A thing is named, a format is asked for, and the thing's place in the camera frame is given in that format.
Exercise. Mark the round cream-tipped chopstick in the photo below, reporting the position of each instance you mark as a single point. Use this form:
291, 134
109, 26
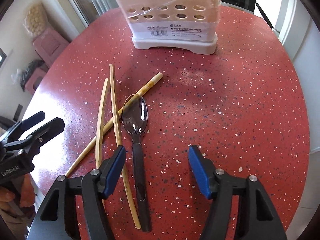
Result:
150, 82

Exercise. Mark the pink plastic stool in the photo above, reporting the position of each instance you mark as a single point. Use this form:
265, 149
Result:
35, 82

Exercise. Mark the beige plastic utensil holder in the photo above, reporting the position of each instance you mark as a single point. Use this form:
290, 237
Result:
172, 25

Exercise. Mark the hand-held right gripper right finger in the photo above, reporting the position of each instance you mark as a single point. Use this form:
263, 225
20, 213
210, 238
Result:
200, 172

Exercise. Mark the thin curved bamboo chopstick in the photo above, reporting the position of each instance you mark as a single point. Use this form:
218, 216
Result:
101, 120

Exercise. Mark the long bamboo chopstick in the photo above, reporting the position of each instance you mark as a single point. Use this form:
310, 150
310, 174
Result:
115, 110

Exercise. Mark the dark wall outlet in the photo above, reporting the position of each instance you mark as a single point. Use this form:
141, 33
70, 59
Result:
18, 111

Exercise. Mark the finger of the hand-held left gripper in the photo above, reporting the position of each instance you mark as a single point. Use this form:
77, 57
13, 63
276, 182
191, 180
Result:
33, 118
48, 127

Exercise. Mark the sliding glass door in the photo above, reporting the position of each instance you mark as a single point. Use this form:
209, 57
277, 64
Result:
92, 0

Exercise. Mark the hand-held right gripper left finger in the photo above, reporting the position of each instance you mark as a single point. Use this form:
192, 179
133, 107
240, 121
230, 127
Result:
115, 170

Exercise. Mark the black plastic bag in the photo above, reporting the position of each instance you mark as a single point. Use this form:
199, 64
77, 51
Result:
31, 68

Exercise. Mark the person's left hand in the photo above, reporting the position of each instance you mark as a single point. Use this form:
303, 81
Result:
26, 190

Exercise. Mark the pink plastic chair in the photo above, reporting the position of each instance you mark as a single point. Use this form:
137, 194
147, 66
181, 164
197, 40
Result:
50, 45

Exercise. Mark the mesh bag of white balls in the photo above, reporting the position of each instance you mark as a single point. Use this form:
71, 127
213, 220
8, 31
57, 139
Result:
36, 20

